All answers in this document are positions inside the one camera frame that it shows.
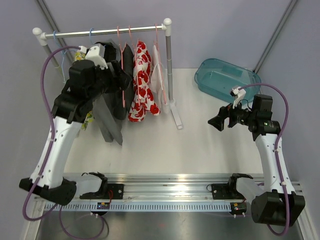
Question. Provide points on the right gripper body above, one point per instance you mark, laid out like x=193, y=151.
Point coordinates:
x=239, y=115

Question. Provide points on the dark dotted skirt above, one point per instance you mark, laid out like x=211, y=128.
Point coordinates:
x=120, y=112

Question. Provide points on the pink hanger of dotted skirt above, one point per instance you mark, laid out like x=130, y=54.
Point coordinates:
x=122, y=48

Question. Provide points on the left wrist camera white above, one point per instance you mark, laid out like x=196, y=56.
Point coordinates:
x=95, y=54

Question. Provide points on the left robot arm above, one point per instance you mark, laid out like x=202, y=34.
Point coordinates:
x=87, y=82

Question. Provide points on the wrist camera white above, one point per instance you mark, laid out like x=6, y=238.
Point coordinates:
x=95, y=54
x=238, y=93

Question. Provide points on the grey garment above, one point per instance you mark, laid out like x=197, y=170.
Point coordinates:
x=103, y=109

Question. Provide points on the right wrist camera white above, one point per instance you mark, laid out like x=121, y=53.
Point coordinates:
x=238, y=93

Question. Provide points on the slotted cable duct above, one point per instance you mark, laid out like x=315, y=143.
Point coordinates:
x=118, y=206

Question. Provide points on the teal plastic bin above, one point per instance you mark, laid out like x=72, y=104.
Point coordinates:
x=217, y=78

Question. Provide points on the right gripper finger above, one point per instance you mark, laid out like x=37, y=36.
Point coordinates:
x=217, y=122
x=223, y=112

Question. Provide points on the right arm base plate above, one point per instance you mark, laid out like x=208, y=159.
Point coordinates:
x=223, y=191

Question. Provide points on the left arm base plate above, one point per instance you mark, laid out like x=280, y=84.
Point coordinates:
x=114, y=191

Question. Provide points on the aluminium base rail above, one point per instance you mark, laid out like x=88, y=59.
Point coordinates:
x=137, y=188

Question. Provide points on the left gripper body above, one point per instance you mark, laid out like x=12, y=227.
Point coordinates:
x=115, y=83

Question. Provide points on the white skirt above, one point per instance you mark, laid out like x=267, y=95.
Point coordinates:
x=155, y=83

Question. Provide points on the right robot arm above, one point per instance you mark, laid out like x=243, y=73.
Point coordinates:
x=276, y=203

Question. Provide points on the lemon print garment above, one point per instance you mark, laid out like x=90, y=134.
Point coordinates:
x=78, y=56

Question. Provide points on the red floral white garment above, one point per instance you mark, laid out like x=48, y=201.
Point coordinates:
x=143, y=101

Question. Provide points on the metal clothes rack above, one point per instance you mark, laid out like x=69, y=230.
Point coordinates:
x=166, y=26

